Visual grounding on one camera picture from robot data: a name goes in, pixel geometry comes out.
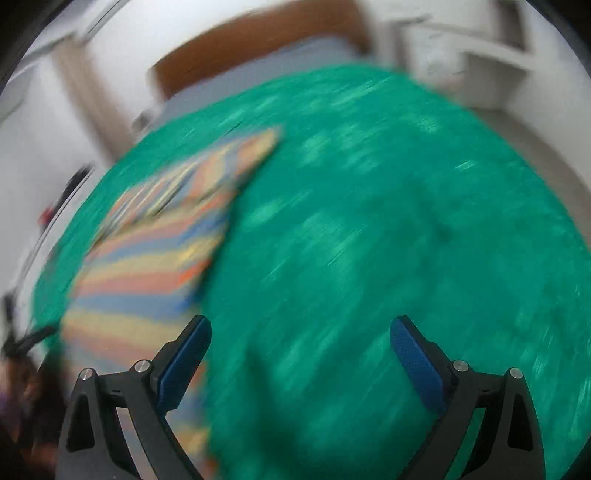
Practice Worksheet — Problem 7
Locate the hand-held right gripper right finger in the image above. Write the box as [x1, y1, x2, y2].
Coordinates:
[389, 316, 546, 480]

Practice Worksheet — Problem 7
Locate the wooden headboard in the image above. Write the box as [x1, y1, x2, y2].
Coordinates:
[150, 0, 372, 100]

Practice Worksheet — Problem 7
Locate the beige curtain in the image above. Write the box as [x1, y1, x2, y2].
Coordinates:
[51, 37, 134, 162]

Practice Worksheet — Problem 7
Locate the striped knit sweater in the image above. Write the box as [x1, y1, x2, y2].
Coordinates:
[60, 126, 284, 480]

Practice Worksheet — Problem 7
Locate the green blanket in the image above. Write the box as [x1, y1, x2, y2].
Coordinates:
[32, 65, 587, 480]

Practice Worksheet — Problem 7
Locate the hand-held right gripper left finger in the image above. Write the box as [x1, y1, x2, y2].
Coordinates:
[58, 315, 213, 480]

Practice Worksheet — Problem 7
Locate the white desk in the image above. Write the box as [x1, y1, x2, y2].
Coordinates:
[392, 14, 541, 112]

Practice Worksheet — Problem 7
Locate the white drawer cabinet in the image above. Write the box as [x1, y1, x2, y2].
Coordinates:
[0, 152, 98, 296]

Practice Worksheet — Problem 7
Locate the bed with grey sheet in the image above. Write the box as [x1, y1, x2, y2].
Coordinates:
[157, 37, 365, 127]

